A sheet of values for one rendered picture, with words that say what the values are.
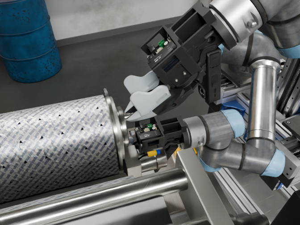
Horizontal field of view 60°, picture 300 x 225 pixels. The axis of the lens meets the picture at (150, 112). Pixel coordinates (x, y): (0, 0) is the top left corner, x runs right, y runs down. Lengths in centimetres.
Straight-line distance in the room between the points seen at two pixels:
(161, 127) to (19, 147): 30
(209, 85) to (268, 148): 35
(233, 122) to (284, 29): 28
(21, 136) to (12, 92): 246
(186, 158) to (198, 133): 46
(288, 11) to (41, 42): 247
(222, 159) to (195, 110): 168
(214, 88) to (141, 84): 13
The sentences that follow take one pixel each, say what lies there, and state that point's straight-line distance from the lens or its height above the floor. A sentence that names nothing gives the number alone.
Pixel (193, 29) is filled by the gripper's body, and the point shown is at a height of 142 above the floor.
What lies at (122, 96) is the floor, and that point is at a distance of 251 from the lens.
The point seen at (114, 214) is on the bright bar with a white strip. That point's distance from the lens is 17.
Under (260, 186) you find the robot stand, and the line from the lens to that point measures 174.
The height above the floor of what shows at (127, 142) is 125.
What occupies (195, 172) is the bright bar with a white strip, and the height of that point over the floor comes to 146.
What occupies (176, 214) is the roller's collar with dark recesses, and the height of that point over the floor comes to 136.
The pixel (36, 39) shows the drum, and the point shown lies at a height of 44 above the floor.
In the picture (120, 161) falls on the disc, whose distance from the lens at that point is 43.
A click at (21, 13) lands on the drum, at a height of 70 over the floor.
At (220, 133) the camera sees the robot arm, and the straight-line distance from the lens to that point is 65.
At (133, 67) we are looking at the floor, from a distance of 290.
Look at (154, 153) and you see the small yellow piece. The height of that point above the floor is 123.
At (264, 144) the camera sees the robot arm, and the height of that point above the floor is 106.
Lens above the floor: 159
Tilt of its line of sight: 43 degrees down
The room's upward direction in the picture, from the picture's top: straight up
